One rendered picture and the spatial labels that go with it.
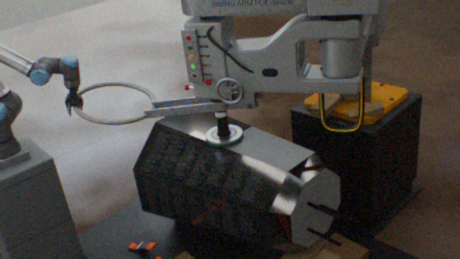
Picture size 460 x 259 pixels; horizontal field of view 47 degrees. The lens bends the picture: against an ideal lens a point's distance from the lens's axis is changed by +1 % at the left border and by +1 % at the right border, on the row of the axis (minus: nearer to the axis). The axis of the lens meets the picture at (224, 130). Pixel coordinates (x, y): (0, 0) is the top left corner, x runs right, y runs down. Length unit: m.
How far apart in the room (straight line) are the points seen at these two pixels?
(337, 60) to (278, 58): 0.28
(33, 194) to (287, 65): 1.58
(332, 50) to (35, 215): 1.88
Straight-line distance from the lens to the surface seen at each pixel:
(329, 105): 3.23
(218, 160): 2.93
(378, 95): 3.46
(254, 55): 2.63
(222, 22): 2.64
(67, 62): 3.01
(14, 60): 2.94
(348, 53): 2.56
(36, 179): 3.13
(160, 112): 3.02
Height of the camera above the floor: 2.28
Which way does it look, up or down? 28 degrees down
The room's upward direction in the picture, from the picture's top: 8 degrees counter-clockwise
